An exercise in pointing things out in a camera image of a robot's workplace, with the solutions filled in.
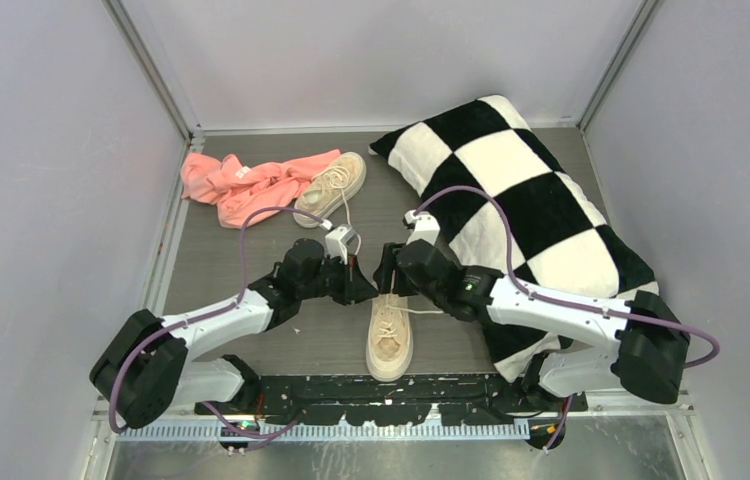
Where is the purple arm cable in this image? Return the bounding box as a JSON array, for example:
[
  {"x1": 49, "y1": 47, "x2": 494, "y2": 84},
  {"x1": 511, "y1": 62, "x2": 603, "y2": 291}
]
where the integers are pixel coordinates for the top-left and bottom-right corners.
[
  {"x1": 107, "y1": 206, "x2": 333, "y2": 454},
  {"x1": 408, "y1": 185, "x2": 722, "y2": 452}
]

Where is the pink cloth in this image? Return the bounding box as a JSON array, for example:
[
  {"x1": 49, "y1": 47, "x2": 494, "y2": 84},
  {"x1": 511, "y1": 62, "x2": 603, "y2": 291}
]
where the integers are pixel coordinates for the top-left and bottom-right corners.
[{"x1": 180, "y1": 149, "x2": 340, "y2": 229}]

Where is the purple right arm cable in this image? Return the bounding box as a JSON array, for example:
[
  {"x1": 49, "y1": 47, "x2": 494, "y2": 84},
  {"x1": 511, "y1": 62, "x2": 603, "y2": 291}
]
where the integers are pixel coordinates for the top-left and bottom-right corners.
[{"x1": 408, "y1": 185, "x2": 722, "y2": 452}]

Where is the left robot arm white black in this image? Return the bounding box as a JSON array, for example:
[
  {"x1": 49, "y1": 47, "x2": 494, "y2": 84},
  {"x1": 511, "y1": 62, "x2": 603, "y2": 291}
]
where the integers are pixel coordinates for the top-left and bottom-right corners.
[{"x1": 90, "y1": 239, "x2": 378, "y2": 433}]

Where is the black white checkered pillow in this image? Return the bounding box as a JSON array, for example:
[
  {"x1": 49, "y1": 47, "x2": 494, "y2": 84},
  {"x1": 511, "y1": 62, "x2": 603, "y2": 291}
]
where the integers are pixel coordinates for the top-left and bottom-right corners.
[{"x1": 368, "y1": 93, "x2": 660, "y2": 384}]

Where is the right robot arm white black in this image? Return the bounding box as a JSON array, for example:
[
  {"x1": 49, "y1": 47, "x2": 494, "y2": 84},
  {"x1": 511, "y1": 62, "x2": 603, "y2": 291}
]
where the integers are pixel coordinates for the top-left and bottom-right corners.
[{"x1": 373, "y1": 240, "x2": 690, "y2": 411}]

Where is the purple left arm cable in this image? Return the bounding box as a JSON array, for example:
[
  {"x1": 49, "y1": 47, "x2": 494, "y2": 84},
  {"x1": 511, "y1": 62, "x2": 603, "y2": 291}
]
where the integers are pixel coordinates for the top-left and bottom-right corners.
[{"x1": 107, "y1": 206, "x2": 333, "y2": 454}]

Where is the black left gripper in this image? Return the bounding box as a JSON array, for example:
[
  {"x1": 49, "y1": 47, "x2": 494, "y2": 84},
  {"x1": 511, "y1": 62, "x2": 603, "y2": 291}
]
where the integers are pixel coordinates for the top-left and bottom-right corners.
[{"x1": 298, "y1": 252, "x2": 378, "y2": 306}]

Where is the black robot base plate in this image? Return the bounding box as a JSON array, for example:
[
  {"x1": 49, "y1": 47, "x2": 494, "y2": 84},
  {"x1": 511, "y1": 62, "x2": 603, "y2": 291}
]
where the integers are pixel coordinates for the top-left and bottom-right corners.
[{"x1": 213, "y1": 374, "x2": 563, "y2": 427}]

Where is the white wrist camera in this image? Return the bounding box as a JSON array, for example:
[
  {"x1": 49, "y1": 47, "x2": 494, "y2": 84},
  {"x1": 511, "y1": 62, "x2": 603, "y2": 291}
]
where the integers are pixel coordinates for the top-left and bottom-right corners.
[
  {"x1": 324, "y1": 224, "x2": 358, "y2": 264},
  {"x1": 403, "y1": 210, "x2": 440, "y2": 246}
]

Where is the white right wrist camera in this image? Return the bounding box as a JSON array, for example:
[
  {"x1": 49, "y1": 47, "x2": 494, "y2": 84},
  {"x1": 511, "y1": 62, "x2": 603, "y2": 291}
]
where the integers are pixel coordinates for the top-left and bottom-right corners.
[{"x1": 403, "y1": 210, "x2": 440, "y2": 246}]

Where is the beige sneaker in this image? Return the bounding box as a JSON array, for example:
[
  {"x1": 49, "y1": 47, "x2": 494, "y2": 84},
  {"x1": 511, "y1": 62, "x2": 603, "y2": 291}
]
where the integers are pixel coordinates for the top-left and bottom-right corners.
[
  {"x1": 366, "y1": 292, "x2": 442, "y2": 383},
  {"x1": 293, "y1": 152, "x2": 367, "y2": 229}
]

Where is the aluminium front rail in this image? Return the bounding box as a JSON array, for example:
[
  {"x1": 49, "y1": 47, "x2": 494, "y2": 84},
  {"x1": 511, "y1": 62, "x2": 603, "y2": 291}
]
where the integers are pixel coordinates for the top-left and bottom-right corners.
[{"x1": 117, "y1": 374, "x2": 693, "y2": 448}]

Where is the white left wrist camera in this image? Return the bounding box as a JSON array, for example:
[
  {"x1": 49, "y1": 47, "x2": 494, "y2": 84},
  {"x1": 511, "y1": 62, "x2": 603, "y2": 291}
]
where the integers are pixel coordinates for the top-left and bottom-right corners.
[{"x1": 324, "y1": 224, "x2": 358, "y2": 264}]

